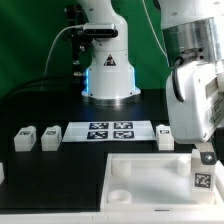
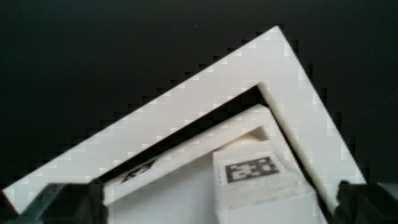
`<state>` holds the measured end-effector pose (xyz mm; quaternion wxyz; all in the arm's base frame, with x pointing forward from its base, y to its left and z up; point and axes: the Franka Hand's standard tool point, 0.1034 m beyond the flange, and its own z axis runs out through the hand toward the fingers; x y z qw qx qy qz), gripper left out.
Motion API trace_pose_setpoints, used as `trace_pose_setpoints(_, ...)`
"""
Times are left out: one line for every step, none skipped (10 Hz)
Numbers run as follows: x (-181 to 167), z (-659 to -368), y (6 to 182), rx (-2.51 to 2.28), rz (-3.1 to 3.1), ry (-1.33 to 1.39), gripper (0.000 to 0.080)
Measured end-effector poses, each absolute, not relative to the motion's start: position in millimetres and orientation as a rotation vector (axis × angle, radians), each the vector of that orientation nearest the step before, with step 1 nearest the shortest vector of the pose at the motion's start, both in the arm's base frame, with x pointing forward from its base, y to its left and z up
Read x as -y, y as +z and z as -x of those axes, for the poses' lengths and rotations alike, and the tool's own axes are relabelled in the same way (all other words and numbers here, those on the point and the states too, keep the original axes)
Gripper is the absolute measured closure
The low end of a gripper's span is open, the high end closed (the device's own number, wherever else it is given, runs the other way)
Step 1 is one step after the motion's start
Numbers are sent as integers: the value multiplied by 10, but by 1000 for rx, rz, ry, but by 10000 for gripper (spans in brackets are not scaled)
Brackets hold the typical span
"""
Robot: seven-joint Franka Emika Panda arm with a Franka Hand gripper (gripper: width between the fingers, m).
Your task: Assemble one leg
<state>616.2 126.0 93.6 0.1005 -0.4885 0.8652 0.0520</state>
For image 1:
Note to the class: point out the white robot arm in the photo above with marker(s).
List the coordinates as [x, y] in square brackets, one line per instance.
[193, 34]

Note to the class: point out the white block left edge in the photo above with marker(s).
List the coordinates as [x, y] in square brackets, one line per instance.
[2, 176]

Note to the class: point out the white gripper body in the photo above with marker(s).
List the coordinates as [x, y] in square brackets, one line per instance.
[196, 118]

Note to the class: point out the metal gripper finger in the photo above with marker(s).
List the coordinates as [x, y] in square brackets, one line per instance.
[207, 153]

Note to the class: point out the white square tabletop part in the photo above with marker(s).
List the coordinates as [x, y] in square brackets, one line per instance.
[155, 182]

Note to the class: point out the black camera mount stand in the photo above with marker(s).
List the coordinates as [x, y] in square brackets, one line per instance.
[79, 42]

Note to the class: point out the white front rail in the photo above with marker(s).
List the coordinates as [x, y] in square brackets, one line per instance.
[157, 217]

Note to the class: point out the sheet with four tags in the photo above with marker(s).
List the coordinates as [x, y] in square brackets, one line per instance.
[109, 131]

